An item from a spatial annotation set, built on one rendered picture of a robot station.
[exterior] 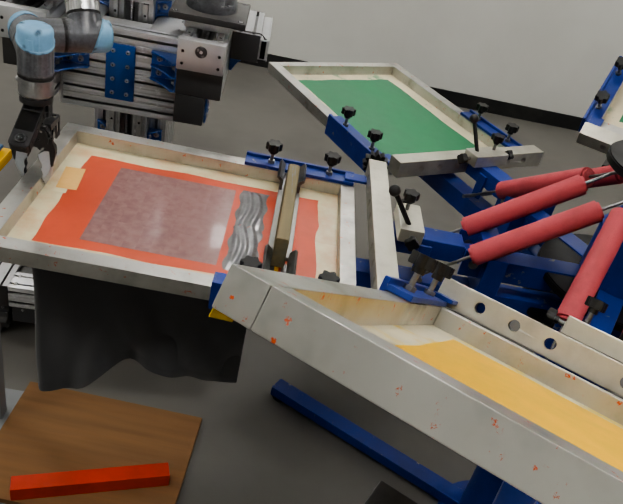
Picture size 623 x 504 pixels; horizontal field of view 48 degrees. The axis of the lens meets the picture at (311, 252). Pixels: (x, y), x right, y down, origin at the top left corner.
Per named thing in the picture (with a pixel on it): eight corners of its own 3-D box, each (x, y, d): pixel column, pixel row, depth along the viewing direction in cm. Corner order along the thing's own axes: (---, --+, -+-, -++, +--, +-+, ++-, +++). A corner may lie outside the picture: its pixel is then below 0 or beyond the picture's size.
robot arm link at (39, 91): (47, 85, 147) (8, 77, 146) (47, 105, 149) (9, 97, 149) (59, 73, 153) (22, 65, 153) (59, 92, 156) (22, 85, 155)
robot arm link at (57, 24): (57, 43, 163) (67, 61, 156) (6, 41, 158) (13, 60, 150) (57, 9, 159) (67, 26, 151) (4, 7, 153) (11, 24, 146)
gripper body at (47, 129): (61, 137, 163) (61, 89, 157) (48, 153, 156) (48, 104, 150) (28, 131, 163) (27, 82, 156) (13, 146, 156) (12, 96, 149)
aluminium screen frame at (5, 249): (-30, 256, 139) (-31, 240, 137) (67, 134, 187) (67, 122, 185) (352, 327, 145) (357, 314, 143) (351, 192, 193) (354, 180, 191)
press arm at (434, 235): (389, 250, 165) (394, 233, 162) (387, 237, 170) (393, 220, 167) (458, 264, 167) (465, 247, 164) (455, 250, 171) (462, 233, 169)
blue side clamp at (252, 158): (241, 181, 188) (245, 158, 184) (243, 172, 193) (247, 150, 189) (348, 202, 191) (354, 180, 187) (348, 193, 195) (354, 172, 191)
